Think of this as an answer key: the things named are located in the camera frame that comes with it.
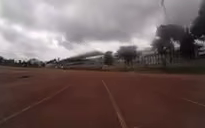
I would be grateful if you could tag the small dark tree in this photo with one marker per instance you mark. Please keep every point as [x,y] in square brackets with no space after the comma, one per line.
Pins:
[108,58]

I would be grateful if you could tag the long low grey building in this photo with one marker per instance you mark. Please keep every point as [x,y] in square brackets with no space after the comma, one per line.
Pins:
[83,60]

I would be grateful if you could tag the pale building with columns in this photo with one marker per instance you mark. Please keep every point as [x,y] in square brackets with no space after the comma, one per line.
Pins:
[150,57]

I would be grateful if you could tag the tall dark tree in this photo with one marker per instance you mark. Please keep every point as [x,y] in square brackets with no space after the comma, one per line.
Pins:
[170,40]

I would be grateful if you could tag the strip of grass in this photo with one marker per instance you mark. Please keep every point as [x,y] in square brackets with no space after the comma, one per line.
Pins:
[176,68]

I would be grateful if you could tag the tall thin pole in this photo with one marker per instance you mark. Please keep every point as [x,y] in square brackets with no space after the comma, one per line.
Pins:
[164,10]

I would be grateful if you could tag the distant low buildings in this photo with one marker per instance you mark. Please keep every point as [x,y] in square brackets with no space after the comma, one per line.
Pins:
[13,61]

